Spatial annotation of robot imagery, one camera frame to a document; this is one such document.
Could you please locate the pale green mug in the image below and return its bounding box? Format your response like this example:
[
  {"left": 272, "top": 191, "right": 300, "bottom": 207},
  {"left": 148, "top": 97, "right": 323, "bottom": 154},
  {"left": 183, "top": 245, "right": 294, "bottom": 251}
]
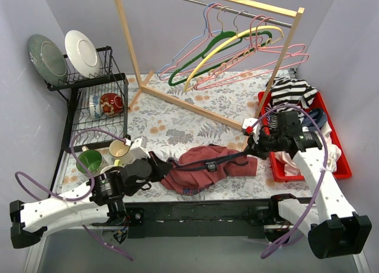
[{"left": 100, "top": 159, "right": 123, "bottom": 174}]

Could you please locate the white plate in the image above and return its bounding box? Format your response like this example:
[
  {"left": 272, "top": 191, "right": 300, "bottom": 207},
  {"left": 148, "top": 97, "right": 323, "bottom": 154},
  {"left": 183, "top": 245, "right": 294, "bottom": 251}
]
[{"left": 65, "top": 30, "right": 101, "bottom": 78}]

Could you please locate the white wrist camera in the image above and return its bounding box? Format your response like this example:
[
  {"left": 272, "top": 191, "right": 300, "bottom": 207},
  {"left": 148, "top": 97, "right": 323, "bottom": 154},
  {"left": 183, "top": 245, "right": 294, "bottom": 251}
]
[
  {"left": 124, "top": 137, "right": 150, "bottom": 159},
  {"left": 242, "top": 118, "right": 261, "bottom": 137}
]

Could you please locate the grey green plate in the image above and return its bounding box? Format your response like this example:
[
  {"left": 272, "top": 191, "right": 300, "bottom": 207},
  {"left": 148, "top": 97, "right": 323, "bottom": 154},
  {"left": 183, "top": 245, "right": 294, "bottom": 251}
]
[{"left": 27, "top": 34, "right": 68, "bottom": 86}]

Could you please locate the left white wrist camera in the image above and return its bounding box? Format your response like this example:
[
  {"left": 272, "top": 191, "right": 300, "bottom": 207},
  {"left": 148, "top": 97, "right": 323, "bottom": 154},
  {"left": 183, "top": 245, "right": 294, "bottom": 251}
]
[{"left": 124, "top": 137, "right": 150, "bottom": 159}]

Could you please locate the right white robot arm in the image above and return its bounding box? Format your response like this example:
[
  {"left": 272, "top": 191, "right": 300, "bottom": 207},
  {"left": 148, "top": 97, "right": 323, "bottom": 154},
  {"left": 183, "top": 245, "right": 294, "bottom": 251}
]
[{"left": 242, "top": 111, "right": 372, "bottom": 259}]

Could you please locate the black wire dish rack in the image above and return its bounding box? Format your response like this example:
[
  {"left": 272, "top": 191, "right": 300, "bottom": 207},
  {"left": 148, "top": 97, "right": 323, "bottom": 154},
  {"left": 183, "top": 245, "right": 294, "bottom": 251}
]
[{"left": 46, "top": 46, "right": 129, "bottom": 153}]

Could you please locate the yellow plastic hanger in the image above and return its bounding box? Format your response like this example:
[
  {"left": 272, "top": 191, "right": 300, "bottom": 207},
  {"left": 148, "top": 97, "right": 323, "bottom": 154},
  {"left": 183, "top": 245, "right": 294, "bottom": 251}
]
[{"left": 184, "top": 25, "right": 284, "bottom": 92}]

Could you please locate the light blue wire hanger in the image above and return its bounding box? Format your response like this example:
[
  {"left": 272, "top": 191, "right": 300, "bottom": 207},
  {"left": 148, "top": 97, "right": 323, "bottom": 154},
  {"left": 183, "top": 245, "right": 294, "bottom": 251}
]
[{"left": 156, "top": 2, "right": 216, "bottom": 78}]

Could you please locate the black white striped garment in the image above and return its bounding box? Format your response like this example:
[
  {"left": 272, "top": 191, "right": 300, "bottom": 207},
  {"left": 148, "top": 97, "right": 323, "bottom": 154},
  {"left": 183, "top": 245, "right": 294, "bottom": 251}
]
[{"left": 265, "top": 77, "right": 318, "bottom": 111}]

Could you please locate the dark blue garment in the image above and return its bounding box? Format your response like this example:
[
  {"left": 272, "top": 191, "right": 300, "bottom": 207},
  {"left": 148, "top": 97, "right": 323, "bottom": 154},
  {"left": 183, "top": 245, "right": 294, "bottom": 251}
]
[{"left": 301, "top": 108, "right": 327, "bottom": 131}]

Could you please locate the cream enamel mug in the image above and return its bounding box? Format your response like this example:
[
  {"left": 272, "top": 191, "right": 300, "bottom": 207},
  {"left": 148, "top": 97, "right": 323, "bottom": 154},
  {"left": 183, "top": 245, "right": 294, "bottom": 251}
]
[{"left": 108, "top": 140, "right": 134, "bottom": 165}]

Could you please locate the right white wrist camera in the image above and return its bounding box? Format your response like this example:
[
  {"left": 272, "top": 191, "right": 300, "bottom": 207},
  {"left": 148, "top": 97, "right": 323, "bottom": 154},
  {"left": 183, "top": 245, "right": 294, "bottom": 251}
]
[{"left": 242, "top": 118, "right": 261, "bottom": 137}]

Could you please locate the white cloth in bin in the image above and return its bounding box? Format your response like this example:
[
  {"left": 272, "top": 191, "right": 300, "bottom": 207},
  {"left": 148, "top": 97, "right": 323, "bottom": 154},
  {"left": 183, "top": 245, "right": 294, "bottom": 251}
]
[{"left": 274, "top": 122, "right": 342, "bottom": 176}]

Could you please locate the pink notched hanger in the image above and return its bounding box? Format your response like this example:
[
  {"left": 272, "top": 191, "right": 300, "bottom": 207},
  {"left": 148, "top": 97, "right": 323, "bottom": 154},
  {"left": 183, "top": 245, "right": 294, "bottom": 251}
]
[{"left": 185, "top": 15, "right": 284, "bottom": 89}]

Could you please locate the blue white bowl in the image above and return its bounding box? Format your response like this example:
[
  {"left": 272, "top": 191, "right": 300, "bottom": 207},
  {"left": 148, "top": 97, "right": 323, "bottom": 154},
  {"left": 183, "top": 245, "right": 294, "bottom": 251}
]
[{"left": 89, "top": 95, "right": 102, "bottom": 120}]

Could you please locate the wooden clothes rack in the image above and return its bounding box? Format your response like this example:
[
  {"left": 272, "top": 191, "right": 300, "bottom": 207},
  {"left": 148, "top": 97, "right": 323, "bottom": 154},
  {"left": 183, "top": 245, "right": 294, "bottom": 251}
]
[{"left": 111, "top": 0, "right": 305, "bottom": 155}]

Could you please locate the red tank top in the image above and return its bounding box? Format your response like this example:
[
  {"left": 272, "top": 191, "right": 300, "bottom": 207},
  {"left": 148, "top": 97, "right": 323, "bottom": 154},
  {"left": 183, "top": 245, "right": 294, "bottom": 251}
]
[{"left": 161, "top": 144, "right": 258, "bottom": 195}]

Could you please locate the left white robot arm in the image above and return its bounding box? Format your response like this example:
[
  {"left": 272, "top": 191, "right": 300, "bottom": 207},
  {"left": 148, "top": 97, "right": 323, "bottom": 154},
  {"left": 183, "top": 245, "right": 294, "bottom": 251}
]
[{"left": 9, "top": 152, "right": 173, "bottom": 249}]

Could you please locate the pink wire hanger far right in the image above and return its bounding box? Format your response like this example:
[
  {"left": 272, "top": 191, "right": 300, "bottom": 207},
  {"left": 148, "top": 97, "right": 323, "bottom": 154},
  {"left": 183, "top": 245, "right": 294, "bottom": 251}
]
[{"left": 192, "top": 20, "right": 309, "bottom": 90}]

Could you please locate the red plastic bin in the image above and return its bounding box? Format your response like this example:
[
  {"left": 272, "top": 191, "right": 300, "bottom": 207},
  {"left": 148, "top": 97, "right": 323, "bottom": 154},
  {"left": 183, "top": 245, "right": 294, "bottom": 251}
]
[{"left": 269, "top": 93, "right": 352, "bottom": 182}]

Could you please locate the red floral bowl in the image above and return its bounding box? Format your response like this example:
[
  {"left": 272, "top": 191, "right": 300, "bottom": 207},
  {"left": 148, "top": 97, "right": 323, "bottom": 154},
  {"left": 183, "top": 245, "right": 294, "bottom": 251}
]
[{"left": 99, "top": 92, "right": 124, "bottom": 117}]

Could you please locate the floral table mat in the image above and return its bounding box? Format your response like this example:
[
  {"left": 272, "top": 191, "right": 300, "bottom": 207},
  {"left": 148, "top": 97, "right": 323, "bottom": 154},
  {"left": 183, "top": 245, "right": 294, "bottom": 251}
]
[{"left": 70, "top": 75, "right": 312, "bottom": 203}]

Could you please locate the green velvet hanger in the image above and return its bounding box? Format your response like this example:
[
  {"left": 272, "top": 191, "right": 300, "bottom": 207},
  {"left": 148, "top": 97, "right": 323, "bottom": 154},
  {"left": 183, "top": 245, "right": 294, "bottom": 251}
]
[{"left": 168, "top": 25, "right": 276, "bottom": 86}]

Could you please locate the green inside mug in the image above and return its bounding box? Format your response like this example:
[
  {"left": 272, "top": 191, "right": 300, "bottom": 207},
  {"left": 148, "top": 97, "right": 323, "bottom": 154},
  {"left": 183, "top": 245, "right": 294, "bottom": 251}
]
[{"left": 76, "top": 146, "right": 105, "bottom": 176}]

